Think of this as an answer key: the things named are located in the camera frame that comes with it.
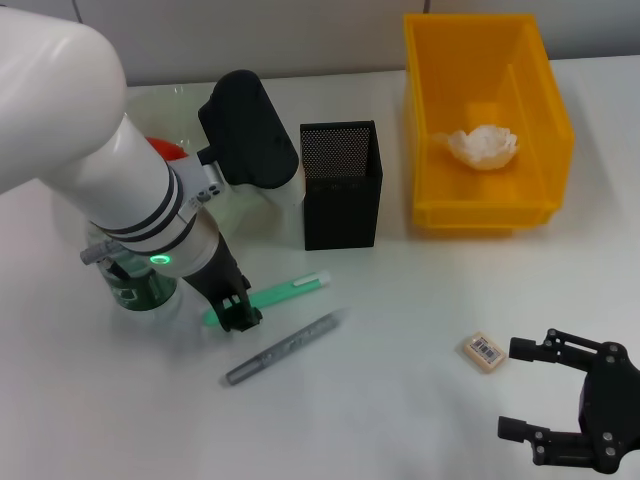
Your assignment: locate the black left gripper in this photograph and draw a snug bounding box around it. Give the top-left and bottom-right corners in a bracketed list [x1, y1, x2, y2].
[182, 237, 264, 334]

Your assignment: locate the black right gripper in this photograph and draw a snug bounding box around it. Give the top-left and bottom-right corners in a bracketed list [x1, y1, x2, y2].
[497, 328, 640, 474]

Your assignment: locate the clear green-label water bottle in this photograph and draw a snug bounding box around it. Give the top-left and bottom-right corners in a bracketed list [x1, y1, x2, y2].
[87, 224, 179, 314]

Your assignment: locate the red-orange toy orange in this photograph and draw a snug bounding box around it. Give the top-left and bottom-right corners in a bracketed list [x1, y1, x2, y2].
[144, 137, 187, 162]

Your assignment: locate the white paper ball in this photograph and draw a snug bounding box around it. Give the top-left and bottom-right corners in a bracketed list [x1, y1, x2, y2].
[432, 124, 521, 171]

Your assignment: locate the beige eraser with barcode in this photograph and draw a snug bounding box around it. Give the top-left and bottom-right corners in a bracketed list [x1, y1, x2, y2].
[459, 332, 509, 375]

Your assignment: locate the grey marker pen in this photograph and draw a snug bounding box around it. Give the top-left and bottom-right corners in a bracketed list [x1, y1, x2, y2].
[219, 308, 351, 387]

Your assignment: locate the mint green pen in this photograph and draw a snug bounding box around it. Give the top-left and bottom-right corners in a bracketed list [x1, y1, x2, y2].
[202, 270, 332, 329]

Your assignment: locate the black mesh pen holder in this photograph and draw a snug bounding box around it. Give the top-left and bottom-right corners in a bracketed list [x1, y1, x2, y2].
[299, 119, 384, 251]

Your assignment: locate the translucent green wavy fruit plate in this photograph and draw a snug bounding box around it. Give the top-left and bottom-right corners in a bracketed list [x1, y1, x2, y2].
[124, 84, 301, 246]

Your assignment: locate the yellow plastic bin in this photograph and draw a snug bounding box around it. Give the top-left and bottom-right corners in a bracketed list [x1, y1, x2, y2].
[403, 12, 575, 231]

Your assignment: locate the left gripper cable with connector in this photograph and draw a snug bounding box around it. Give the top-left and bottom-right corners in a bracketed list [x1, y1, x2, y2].
[79, 238, 126, 279]

